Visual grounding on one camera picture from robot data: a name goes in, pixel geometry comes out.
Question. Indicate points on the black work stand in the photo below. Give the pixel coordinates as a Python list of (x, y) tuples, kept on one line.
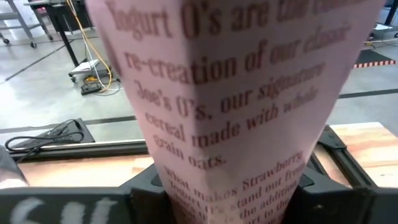
[(66, 43)]

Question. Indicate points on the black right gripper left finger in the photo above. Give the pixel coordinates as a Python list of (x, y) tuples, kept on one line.
[(62, 208)]

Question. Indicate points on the hazard striped floor mat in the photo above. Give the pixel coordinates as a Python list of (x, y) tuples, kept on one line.
[(371, 57)]

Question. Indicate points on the grey metal cart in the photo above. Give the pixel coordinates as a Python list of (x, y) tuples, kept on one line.
[(21, 24)]

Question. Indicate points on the white wheeled base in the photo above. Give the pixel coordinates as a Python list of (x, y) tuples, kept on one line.
[(85, 67)]

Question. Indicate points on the black power strip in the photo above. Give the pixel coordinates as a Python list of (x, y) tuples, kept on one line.
[(90, 88)]

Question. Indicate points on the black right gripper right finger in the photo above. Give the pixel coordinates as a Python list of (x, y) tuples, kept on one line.
[(342, 205)]

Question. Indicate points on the pink cereal box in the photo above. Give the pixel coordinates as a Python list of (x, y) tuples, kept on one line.
[(233, 93)]

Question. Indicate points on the black floor mat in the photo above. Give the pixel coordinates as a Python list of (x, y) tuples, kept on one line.
[(85, 133)]

